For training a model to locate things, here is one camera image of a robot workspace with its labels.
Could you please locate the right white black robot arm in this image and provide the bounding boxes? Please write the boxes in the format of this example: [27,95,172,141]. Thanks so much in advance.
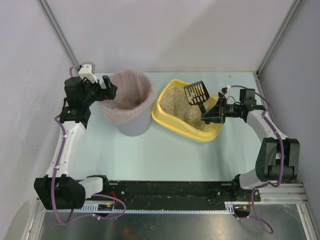
[200,87,300,190]

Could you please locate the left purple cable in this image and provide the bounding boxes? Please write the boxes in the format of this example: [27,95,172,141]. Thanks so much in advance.
[51,65,82,226]

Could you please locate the black slotted litter scoop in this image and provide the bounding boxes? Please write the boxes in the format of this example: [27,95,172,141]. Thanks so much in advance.
[183,81,210,125]

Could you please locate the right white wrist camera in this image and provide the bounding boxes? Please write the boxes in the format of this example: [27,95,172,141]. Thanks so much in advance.
[218,85,232,99]

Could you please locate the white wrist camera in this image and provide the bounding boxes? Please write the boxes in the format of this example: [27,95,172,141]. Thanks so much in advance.
[218,85,232,99]
[78,62,98,84]

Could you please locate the pink plastic bin liner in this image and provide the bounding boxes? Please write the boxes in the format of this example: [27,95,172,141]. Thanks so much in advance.
[97,69,157,125]

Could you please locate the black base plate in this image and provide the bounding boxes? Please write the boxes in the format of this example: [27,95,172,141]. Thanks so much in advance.
[92,180,261,212]

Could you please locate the grey trash bin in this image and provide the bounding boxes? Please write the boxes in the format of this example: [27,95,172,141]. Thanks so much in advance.
[114,102,154,137]

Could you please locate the aluminium frame post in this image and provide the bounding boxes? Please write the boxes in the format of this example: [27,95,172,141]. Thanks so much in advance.
[255,0,304,76]
[37,0,79,76]

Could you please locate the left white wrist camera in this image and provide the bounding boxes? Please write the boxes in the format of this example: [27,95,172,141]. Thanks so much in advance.
[78,62,98,84]

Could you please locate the beige cat litter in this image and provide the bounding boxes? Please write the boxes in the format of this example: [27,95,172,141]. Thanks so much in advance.
[159,86,206,131]

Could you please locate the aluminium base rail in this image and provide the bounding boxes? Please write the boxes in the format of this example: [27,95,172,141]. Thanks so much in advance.
[258,183,308,205]

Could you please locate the right aluminium frame post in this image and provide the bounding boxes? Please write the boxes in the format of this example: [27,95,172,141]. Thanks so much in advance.
[255,0,304,76]

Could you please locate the left aluminium frame post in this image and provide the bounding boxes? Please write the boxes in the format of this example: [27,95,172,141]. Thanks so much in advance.
[37,0,79,76]

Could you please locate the grey slotted cable duct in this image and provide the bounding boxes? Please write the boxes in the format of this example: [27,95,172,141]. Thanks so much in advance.
[82,201,247,214]

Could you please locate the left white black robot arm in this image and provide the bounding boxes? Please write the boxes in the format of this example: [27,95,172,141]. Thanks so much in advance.
[34,75,118,210]

